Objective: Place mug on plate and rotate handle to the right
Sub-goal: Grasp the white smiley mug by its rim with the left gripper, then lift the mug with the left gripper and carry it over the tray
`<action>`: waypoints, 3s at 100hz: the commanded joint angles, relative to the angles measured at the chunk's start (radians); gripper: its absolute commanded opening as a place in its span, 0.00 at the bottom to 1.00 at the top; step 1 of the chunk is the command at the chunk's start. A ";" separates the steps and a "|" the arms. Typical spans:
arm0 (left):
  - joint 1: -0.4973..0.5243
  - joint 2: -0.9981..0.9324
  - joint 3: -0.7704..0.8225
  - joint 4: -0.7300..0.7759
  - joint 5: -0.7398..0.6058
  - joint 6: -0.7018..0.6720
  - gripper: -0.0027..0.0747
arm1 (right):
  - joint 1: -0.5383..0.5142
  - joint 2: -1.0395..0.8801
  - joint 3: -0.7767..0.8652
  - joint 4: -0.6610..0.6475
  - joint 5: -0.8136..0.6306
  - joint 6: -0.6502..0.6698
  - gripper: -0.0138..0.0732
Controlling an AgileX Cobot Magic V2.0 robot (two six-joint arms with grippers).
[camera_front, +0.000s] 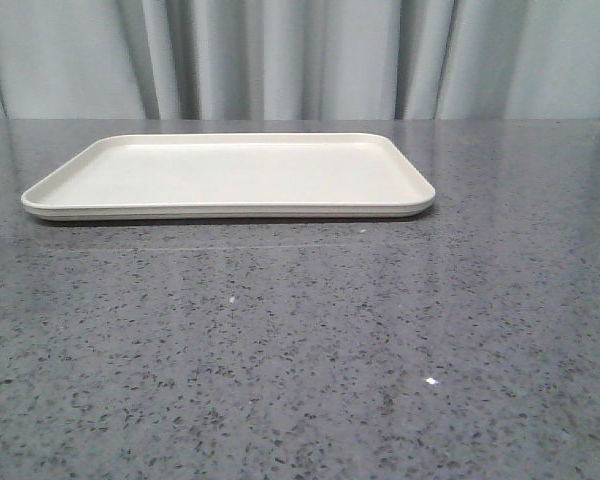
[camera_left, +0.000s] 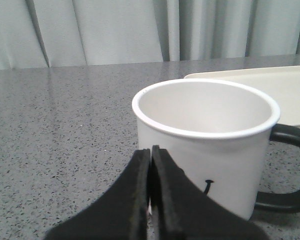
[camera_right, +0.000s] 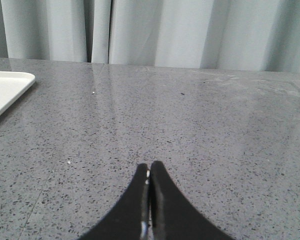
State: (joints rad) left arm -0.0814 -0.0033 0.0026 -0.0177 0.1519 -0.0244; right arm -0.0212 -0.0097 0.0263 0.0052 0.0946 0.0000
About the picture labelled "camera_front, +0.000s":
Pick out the cream rectangular plastic tray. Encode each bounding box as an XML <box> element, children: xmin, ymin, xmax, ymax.
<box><xmin>21</xmin><ymin>133</ymin><xmax>436</xmax><ymax>221</ymax></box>

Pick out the pale grey pleated curtain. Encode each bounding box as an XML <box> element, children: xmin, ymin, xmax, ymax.
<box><xmin>0</xmin><ymin>1</ymin><xmax>600</xmax><ymax>120</ymax></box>

